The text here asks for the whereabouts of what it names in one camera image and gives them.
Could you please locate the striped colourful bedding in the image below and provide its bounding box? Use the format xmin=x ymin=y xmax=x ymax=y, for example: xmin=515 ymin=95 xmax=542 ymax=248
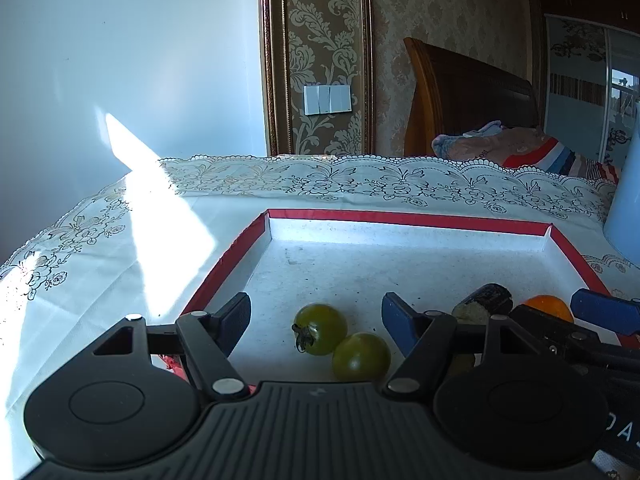
xmin=502 ymin=135 xmax=624 ymax=184

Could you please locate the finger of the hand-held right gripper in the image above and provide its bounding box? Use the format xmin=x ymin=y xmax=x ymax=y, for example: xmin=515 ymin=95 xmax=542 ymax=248
xmin=570 ymin=288 xmax=640 ymax=337
xmin=509 ymin=304 xmax=608 ymax=368

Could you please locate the gilded wall panel frame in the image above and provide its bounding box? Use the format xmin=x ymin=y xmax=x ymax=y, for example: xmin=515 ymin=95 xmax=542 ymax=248
xmin=258 ymin=0 xmax=375 ymax=157

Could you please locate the wooden bed headboard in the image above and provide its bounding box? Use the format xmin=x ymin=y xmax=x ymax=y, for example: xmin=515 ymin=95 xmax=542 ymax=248
xmin=403 ymin=36 xmax=541 ymax=158

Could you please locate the white wall switch panel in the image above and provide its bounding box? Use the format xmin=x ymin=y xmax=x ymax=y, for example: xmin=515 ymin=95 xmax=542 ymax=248
xmin=303 ymin=84 xmax=353 ymax=115

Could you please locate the small orange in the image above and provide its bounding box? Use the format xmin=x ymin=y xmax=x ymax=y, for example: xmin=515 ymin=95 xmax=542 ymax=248
xmin=522 ymin=294 xmax=575 ymax=324

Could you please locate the sliding door wardrobe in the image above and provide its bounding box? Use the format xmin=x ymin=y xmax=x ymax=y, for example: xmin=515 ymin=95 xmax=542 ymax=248
xmin=529 ymin=0 xmax=640 ymax=167

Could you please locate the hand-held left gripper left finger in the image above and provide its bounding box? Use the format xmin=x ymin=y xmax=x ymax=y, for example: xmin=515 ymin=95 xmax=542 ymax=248
xmin=92 ymin=292 xmax=252 ymax=402

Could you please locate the green tomato with stem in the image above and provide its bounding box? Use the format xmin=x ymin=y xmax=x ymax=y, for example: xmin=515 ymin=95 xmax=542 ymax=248
xmin=292 ymin=302 xmax=349 ymax=358

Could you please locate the pink floral blanket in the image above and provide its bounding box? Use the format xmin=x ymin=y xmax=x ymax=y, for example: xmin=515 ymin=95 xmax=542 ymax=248
xmin=431 ymin=127 xmax=551 ymax=163

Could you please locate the white jug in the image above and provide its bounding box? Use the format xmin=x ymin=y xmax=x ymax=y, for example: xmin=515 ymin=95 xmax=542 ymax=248
xmin=602 ymin=105 xmax=640 ymax=262

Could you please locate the white lace tablecloth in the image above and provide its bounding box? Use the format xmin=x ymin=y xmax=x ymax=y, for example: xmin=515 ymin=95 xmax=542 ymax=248
xmin=0 ymin=153 xmax=640 ymax=480

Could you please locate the red-edged white tray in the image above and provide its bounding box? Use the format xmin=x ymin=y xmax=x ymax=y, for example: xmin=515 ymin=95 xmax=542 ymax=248
xmin=162 ymin=208 xmax=640 ymax=401

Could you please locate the light blue cloth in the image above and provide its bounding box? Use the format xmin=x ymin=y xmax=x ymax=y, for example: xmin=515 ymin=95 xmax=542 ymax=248
xmin=462 ymin=120 xmax=504 ymax=139

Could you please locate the dark sugarcane piece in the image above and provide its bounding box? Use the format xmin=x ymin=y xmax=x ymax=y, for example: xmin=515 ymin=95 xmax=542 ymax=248
xmin=451 ymin=283 xmax=515 ymax=326

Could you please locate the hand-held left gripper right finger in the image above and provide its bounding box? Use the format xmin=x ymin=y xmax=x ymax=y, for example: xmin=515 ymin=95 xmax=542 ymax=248
xmin=380 ymin=292 xmax=544 ymax=401

